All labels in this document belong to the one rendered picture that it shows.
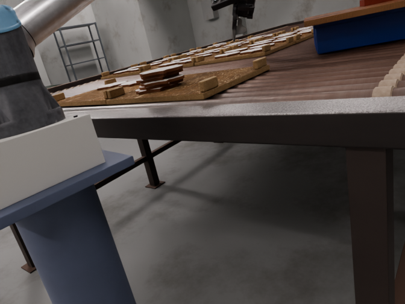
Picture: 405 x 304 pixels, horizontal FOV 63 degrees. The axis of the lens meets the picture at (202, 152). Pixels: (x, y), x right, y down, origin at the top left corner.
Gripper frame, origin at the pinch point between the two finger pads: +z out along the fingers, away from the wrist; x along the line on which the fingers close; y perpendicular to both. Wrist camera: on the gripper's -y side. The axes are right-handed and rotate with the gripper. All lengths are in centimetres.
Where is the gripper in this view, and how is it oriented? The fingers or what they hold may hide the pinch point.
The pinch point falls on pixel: (234, 29)
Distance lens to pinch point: 149.9
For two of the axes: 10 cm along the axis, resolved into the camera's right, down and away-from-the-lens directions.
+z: 0.4, 5.0, 8.7
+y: 9.9, 1.1, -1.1
